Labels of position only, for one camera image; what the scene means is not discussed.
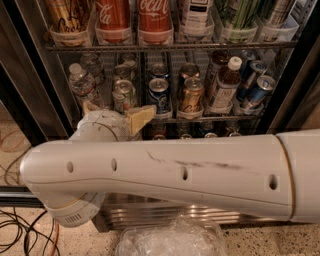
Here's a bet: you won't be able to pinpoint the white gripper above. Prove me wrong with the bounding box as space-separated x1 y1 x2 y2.
70 100 156 142

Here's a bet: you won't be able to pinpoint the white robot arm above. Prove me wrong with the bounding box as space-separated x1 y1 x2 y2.
20 107 320 227

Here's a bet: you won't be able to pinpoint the front water bottle middle shelf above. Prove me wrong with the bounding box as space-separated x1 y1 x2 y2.
69 63 105 110

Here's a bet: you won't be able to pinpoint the water bottle shelf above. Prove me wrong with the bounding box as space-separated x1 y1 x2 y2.
69 63 105 110
80 53 105 85

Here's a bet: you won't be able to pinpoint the front blue Pepsi can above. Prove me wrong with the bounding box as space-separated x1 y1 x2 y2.
147 78 170 114

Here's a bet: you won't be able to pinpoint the blue pepsi can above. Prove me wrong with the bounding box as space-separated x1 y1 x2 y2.
147 78 170 114
149 63 170 80

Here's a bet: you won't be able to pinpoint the rear water bottle middle shelf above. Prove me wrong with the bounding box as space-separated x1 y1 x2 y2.
80 53 105 85

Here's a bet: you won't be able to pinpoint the red can bottom shelf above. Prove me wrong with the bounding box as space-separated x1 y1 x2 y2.
152 134 167 140

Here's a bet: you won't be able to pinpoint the rear blue Pepsi can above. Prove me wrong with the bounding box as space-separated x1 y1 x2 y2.
149 63 170 80

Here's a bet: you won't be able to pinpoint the silver green can bottom shelf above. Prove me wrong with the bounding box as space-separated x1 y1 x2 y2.
180 133 193 139

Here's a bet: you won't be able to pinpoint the left glass fridge door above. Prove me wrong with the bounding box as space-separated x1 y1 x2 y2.
0 66 69 208

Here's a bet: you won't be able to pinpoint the glass fridge door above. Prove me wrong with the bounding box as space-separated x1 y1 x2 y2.
265 35 320 134
0 66 69 208

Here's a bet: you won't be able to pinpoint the front gold LaCroix can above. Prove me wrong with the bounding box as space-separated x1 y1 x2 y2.
179 77 204 113

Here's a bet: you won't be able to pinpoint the rear gold LaCroix can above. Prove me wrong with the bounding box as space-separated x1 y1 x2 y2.
178 63 200 84

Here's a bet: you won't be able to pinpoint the left Coca-Cola can top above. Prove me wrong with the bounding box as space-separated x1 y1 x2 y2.
96 0 130 43

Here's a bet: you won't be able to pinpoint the coca-cola can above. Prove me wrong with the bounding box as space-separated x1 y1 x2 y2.
137 0 171 44
96 0 130 43

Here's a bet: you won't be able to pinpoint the right Coca-Cola can top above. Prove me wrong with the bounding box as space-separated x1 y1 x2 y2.
137 0 171 44

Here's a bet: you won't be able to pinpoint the blue can bottom shelf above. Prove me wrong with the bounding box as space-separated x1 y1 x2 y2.
204 132 218 138

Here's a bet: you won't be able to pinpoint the gold LaCroix can top shelf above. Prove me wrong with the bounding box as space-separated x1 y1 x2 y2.
44 0 91 33

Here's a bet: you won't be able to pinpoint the stainless steel fridge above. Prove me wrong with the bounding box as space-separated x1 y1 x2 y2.
0 0 320 233

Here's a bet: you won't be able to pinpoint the white labelled bottle top shelf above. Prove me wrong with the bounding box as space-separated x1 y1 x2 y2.
181 0 213 37

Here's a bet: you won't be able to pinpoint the gold can bottom shelf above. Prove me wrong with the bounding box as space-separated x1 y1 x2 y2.
228 132 242 137

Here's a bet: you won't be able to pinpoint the middle Red Bull can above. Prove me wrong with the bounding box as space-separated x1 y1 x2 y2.
236 60 267 102

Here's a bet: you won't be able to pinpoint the front blue Red Bull can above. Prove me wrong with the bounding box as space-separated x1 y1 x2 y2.
241 75 275 110

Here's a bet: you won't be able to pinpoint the right glass fridge door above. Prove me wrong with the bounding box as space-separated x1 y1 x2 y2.
265 35 320 134

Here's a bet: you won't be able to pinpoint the grey striped can top shelf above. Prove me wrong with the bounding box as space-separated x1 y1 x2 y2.
262 0 296 27

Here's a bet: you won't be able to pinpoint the brown tea bottle white cap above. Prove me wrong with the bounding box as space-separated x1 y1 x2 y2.
207 56 242 113

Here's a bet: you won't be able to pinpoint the clear plastic bag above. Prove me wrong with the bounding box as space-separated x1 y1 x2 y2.
115 215 227 256

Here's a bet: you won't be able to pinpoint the black cables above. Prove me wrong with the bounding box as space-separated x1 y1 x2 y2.
0 206 61 256

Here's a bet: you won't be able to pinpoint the orange cable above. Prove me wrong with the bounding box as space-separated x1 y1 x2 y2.
48 223 61 256

